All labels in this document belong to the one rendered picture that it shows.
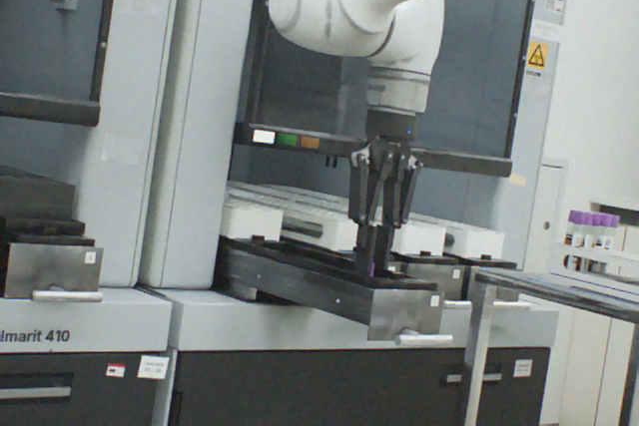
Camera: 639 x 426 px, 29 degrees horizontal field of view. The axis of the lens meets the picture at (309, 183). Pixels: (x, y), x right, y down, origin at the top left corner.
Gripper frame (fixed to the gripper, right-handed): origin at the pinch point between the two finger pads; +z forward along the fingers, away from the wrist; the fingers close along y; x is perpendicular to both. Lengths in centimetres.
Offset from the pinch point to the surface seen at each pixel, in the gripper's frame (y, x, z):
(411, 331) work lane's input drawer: 4.9, 14.7, 8.8
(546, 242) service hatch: -203, -131, 13
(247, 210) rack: 7.1, -21.9, -2.1
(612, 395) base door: -224, -111, 60
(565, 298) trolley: -22.5, 18.1, 3.3
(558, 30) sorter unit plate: -58, -20, -40
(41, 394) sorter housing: 45, -10, 23
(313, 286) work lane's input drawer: 11.3, 0.8, 5.6
